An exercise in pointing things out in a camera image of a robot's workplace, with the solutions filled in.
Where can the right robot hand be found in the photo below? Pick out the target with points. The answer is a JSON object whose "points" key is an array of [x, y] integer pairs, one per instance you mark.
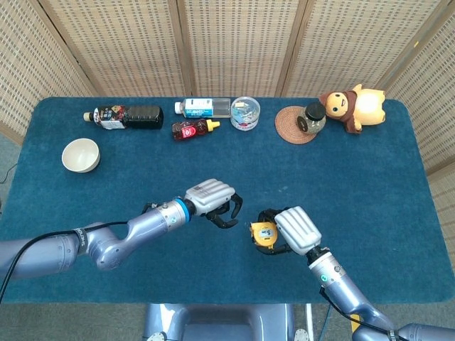
{"points": [[298, 231]]}

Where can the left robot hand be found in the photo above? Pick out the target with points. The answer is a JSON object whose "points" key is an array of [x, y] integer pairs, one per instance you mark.
{"points": [[209, 195]]}

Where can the yellow tape measure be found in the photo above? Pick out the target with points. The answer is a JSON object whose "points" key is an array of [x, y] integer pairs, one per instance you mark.
{"points": [[263, 235]]}

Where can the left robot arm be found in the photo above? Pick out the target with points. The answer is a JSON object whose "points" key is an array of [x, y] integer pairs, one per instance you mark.
{"points": [[142, 227]]}

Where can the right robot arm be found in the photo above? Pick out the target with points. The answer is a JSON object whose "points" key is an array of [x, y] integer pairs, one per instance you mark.
{"points": [[330, 275]]}

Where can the blue tablecloth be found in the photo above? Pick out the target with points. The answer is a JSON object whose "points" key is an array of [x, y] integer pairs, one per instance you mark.
{"points": [[177, 167]]}

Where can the bear-shaped honey bottle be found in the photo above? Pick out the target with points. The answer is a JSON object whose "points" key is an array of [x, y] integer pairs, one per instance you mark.
{"points": [[192, 130]]}

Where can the clear bottle with blue label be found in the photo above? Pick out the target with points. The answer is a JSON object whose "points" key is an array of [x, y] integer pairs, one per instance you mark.
{"points": [[199, 107]]}

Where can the clear plastic clip tub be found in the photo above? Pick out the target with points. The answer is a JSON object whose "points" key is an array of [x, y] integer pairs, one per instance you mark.
{"points": [[245, 112]]}

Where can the white table leg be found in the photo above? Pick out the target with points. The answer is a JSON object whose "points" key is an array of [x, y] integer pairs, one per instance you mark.
{"points": [[309, 321]]}

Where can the round woven coaster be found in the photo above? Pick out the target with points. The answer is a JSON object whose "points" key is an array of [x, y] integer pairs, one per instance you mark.
{"points": [[286, 128]]}

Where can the dark soy sauce bottle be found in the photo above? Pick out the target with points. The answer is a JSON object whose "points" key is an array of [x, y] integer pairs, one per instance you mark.
{"points": [[142, 117]]}

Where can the glass jar with black lid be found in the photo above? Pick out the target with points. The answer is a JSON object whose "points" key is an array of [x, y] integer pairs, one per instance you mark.
{"points": [[313, 119]]}

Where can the grey robot torso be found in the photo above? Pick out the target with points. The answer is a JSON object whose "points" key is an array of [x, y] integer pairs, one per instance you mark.
{"points": [[220, 323]]}

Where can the cream bowl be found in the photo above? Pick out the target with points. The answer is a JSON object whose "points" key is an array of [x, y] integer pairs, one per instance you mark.
{"points": [[80, 156]]}

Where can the yellow plush toy brown hood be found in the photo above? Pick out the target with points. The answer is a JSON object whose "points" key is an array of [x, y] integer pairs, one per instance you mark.
{"points": [[366, 106]]}

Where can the woven folding screen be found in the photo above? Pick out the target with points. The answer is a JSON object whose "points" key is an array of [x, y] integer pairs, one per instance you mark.
{"points": [[124, 42]]}

